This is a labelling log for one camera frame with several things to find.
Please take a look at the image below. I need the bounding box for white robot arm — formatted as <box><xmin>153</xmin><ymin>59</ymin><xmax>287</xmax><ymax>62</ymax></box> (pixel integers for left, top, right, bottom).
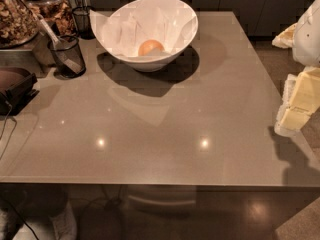
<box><xmin>272</xmin><ymin>0</ymin><xmax>320</xmax><ymax>137</ymax></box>

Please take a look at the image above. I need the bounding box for rear glass snack jar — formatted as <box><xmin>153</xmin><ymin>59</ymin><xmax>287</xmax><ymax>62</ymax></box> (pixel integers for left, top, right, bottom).
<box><xmin>26</xmin><ymin>0</ymin><xmax>76</xmax><ymax>35</ymax></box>

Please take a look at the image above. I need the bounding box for black mesh cup front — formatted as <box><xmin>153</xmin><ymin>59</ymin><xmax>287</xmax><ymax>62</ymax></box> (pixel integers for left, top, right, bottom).
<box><xmin>47</xmin><ymin>35</ymin><xmax>86</xmax><ymax>78</ymax></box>

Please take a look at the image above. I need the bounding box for metal scoop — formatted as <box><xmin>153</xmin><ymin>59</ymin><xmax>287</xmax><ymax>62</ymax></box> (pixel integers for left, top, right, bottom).
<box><xmin>37</xmin><ymin>15</ymin><xmax>82</xmax><ymax>74</ymax></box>

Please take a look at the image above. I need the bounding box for black cable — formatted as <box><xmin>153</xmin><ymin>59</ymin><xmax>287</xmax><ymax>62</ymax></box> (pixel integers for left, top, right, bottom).
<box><xmin>0</xmin><ymin>100</ymin><xmax>18</xmax><ymax>161</ymax></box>

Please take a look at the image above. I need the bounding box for white shoe under table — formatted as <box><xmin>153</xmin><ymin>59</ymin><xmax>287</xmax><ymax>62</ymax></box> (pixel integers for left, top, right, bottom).
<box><xmin>37</xmin><ymin>201</ymin><xmax>77</xmax><ymax>240</ymax></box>

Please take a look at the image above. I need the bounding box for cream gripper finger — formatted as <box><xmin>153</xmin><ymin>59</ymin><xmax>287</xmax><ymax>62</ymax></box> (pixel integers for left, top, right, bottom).
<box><xmin>272</xmin><ymin>23</ymin><xmax>296</xmax><ymax>49</ymax></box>
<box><xmin>274</xmin><ymin>67</ymin><xmax>320</xmax><ymax>137</ymax></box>

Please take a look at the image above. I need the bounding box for white bowl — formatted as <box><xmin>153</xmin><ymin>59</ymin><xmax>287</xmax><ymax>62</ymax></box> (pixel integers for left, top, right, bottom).
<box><xmin>90</xmin><ymin>0</ymin><xmax>198</xmax><ymax>72</ymax></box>

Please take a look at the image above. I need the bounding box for black device with brown lid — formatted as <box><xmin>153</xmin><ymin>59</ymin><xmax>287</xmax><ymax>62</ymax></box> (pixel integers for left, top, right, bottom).
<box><xmin>0</xmin><ymin>67</ymin><xmax>37</xmax><ymax>115</ymax></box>

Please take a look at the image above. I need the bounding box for black mesh cup rear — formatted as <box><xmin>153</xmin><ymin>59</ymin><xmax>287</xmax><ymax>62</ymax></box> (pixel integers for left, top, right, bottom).
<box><xmin>72</xmin><ymin>7</ymin><xmax>94</xmax><ymax>40</ymax></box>

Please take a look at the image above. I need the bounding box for black mesh cup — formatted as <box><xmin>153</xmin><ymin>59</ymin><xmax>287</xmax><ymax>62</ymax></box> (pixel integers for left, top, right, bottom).
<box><xmin>47</xmin><ymin>35</ymin><xmax>86</xmax><ymax>78</ymax></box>
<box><xmin>72</xmin><ymin>7</ymin><xmax>94</xmax><ymax>40</ymax></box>

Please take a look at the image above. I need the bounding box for white paper in bowl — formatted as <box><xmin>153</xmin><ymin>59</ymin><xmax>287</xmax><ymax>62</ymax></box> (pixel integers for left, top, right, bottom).
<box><xmin>90</xmin><ymin>7</ymin><xmax>198</xmax><ymax>61</ymax></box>

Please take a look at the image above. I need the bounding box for large glass snack jar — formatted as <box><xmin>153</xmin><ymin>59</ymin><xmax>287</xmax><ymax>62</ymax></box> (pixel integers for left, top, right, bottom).
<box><xmin>0</xmin><ymin>0</ymin><xmax>38</xmax><ymax>49</ymax></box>

